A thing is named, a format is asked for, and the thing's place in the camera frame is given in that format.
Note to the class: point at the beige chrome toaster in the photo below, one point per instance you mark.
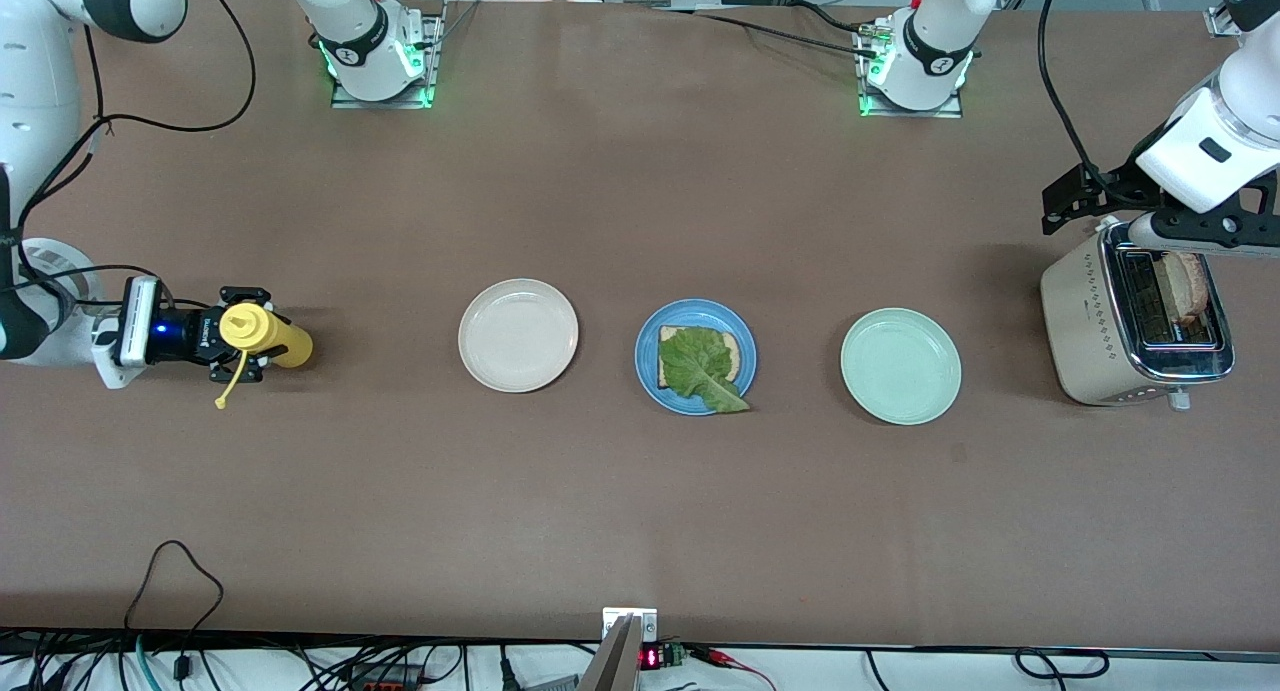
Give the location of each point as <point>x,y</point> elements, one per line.
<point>1085,331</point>

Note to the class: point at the blue round plate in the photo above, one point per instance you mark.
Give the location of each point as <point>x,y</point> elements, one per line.
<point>700,311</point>

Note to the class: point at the toasted bread slice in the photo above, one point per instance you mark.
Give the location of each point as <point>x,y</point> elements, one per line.
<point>669,337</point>
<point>1188,286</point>

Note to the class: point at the yellow mustard squeeze bottle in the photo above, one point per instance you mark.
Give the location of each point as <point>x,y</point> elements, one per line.
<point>285,343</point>

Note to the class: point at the silver mount bracket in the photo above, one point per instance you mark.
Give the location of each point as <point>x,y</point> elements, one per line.
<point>645,626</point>

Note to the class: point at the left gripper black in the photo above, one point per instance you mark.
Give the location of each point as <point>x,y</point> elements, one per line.
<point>1118,184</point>

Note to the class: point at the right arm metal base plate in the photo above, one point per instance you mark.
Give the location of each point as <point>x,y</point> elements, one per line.
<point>380,103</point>

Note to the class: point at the light green round plate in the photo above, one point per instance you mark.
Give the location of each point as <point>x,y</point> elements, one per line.
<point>900,366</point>

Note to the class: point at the green lettuce leaf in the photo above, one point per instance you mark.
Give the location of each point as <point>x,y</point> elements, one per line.
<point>700,366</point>

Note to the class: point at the beige round plate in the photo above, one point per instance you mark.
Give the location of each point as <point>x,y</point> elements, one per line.
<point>518,336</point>

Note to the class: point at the grey metal post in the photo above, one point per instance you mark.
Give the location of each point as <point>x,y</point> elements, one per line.
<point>612,661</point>

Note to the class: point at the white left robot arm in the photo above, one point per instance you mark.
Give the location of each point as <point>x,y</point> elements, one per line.
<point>940,21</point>

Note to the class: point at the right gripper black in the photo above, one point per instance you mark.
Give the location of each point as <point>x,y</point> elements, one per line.
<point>206,335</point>

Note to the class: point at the red digit display module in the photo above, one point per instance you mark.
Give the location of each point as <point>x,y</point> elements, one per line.
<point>652,659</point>

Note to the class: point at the silver table corner bracket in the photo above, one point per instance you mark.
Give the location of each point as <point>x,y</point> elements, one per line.
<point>1222,21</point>

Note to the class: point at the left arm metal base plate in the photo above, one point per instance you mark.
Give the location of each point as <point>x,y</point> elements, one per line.
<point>900,113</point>

